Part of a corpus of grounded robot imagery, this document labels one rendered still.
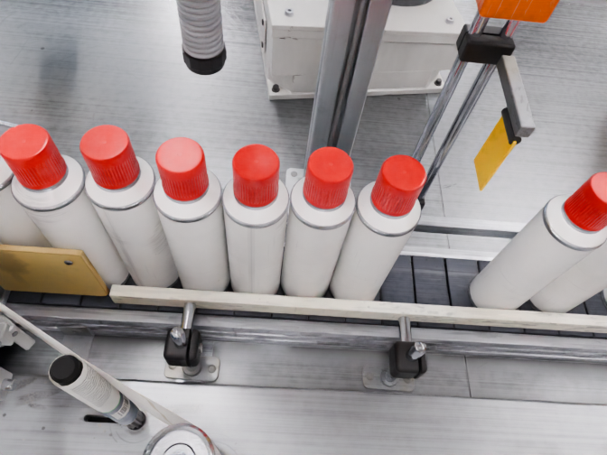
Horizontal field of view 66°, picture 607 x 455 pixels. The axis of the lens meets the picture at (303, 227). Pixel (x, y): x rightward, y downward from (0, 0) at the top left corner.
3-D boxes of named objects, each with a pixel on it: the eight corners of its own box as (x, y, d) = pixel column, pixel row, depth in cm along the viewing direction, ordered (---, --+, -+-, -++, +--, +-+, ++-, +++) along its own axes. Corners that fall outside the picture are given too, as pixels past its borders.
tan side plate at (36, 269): (4, 292, 45) (-47, 248, 38) (6, 284, 46) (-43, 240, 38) (109, 298, 46) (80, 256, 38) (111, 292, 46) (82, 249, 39)
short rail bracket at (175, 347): (175, 381, 49) (154, 348, 39) (185, 323, 52) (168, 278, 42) (207, 383, 49) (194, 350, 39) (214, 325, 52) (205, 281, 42)
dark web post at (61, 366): (124, 430, 42) (42, 383, 25) (128, 409, 42) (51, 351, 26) (144, 431, 42) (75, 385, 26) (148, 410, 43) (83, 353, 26)
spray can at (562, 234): (471, 318, 50) (588, 216, 32) (464, 273, 53) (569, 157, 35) (518, 320, 50) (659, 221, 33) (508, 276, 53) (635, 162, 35)
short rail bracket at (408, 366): (375, 392, 50) (406, 362, 40) (374, 363, 52) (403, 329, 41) (405, 393, 50) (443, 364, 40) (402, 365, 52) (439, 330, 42)
